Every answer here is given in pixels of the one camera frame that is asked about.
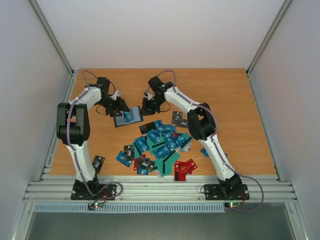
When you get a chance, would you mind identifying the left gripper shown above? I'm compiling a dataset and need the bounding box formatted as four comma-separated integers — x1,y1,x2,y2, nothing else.
97,95,131,117

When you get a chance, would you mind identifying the blue vip card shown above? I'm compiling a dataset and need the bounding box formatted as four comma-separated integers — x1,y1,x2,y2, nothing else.
123,110,135,123

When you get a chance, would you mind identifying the dark blue card holder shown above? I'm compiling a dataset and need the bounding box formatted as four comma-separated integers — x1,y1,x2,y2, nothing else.
113,106,144,128

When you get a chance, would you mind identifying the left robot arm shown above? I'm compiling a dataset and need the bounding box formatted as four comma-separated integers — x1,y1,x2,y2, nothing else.
56,77,130,199

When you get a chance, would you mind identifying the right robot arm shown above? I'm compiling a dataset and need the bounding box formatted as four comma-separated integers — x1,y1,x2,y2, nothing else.
140,76,242,199

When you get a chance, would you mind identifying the blue card top of pile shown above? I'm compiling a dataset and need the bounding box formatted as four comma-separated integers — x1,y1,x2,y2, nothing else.
153,120,166,132

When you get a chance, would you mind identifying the blue card of pile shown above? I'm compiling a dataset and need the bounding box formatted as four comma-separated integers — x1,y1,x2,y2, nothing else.
153,120,166,132
137,168,149,175

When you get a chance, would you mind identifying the plain black card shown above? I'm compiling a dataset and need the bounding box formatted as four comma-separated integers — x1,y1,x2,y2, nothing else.
139,121,157,135

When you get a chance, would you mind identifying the large teal card centre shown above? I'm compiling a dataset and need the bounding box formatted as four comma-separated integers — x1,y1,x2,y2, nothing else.
147,133,173,159

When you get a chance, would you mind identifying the black vip card upper right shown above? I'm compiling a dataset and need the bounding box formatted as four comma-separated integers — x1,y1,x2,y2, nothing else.
175,119,188,129

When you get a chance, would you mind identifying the black vip card centre left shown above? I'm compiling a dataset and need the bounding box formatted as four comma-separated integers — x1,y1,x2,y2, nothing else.
123,144,135,162

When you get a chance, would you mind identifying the black vip card on red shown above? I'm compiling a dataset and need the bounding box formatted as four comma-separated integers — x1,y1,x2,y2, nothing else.
137,156,156,172

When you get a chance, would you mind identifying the black vip card far left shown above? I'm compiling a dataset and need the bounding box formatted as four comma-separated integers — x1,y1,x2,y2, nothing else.
92,155,105,174

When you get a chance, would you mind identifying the teal card with stripe bottom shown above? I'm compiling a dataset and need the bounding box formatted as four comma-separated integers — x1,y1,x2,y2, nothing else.
155,151,180,177

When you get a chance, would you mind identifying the blue card bottom of pile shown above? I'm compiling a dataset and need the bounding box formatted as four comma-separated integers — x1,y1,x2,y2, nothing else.
137,168,149,175

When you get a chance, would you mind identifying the white card with red print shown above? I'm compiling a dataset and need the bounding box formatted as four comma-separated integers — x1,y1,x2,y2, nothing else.
155,170,162,178

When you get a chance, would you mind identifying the blue card right upper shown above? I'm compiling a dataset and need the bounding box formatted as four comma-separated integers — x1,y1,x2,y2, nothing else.
200,147,209,158

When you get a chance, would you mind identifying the red card bottom right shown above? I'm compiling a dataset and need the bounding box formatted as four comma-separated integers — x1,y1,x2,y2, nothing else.
174,159,198,175

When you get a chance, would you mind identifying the left controller board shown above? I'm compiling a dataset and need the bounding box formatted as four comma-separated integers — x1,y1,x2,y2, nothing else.
87,202,104,211

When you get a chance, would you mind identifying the controller board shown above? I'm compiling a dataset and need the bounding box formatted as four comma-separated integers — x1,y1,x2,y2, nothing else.
224,201,243,209
87,202,104,211

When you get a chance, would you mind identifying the right controller board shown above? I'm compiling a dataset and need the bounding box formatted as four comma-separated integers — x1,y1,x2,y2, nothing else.
224,201,243,209

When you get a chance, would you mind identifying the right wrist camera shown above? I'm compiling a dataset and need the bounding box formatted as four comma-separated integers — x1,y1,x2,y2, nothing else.
143,91,153,100

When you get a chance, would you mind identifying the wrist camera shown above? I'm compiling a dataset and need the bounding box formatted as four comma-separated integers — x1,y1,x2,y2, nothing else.
143,91,153,100
110,90,121,100

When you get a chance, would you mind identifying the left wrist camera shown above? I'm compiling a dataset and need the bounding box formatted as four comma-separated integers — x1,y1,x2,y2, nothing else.
110,90,121,100

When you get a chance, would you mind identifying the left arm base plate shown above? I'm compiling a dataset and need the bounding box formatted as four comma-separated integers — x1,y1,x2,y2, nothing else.
70,184,120,201

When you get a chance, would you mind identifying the grey slotted cable duct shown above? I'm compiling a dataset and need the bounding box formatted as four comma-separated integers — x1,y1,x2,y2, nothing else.
33,202,225,214

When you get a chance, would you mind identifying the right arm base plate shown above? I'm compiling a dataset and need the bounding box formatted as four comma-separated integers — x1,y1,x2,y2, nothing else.
202,184,250,201

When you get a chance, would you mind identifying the aluminium rail frame front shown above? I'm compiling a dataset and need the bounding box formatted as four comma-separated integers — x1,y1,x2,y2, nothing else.
23,174,297,203

